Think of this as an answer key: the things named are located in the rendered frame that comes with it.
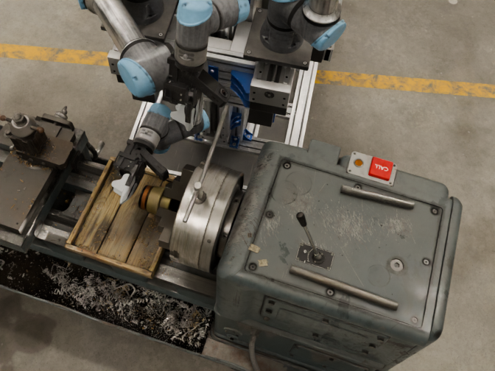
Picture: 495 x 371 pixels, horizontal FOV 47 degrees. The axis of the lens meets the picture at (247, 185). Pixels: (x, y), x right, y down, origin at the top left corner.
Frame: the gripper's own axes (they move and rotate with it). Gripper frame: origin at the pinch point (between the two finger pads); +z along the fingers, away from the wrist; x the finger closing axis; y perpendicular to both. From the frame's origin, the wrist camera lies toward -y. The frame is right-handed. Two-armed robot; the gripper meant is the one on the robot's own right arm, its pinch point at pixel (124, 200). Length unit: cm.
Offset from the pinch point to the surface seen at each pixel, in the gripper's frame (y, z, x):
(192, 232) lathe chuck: -25.2, 7.6, 11.9
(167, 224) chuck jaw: -16.0, 4.4, 3.5
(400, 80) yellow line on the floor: -85, -169, -108
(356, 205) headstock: -65, -12, 18
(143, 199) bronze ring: -6.0, -1.0, 3.3
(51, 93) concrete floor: 101, -91, -108
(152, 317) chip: -13, 20, -48
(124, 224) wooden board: 2.6, 0.4, -19.1
